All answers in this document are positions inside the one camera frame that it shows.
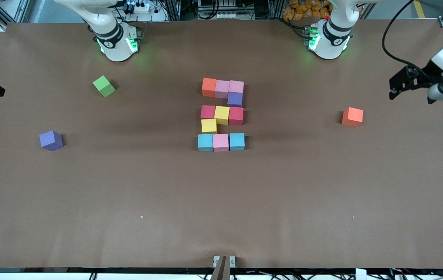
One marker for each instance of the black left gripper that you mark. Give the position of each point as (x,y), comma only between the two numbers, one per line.
(424,77)

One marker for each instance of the pink foam cube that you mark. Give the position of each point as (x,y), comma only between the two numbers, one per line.
(220,142)
(236,86)
(222,88)

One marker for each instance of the purple foam cube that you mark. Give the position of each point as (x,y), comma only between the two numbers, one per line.
(235,99)
(51,140)

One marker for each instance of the red foam cube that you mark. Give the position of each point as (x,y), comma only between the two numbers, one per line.
(207,112)
(236,116)

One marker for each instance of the blue foam cube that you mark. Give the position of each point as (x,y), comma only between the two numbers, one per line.
(237,142)
(205,142)

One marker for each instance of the yellow foam cube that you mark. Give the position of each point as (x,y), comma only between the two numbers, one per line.
(222,115)
(209,126)

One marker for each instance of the orange foam cube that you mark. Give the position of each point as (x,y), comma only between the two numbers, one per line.
(352,117)
(208,87)

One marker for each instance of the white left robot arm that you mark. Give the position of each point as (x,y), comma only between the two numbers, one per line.
(330,39)

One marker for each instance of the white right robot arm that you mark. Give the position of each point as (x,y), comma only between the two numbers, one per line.
(109,35)

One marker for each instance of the green foam cube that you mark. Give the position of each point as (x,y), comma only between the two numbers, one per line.
(104,86)

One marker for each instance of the pile of orange objects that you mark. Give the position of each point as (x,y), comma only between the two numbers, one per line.
(299,11)

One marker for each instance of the white power strip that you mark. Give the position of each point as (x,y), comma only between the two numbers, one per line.
(226,15)
(142,7)

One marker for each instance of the small white box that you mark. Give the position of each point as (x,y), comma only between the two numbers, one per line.
(360,274)

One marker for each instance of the table cover sheet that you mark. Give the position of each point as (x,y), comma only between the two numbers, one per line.
(221,202)

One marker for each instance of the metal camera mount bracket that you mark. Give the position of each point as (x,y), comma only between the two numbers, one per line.
(223,268)

